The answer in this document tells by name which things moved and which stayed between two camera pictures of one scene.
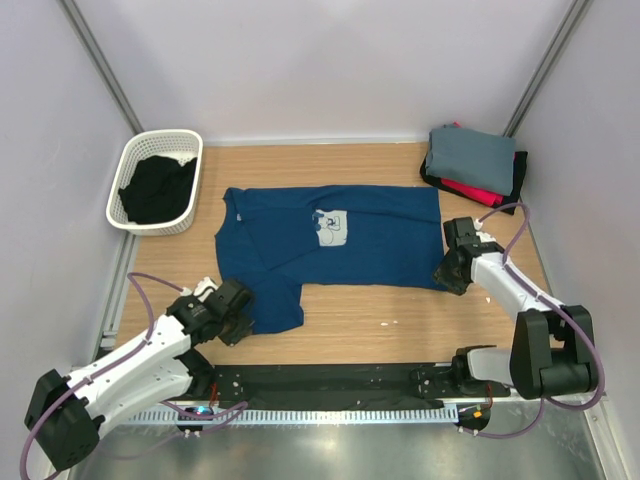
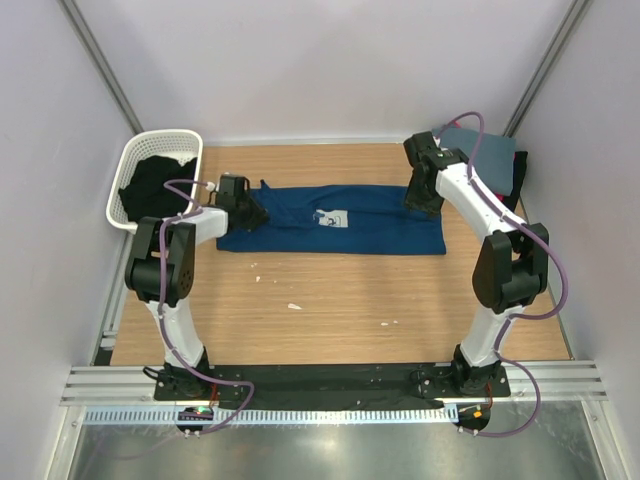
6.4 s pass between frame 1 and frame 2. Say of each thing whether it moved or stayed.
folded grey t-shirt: stayed
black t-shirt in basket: stayed
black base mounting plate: stayed
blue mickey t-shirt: moved
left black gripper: moved
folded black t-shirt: stayed
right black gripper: moved
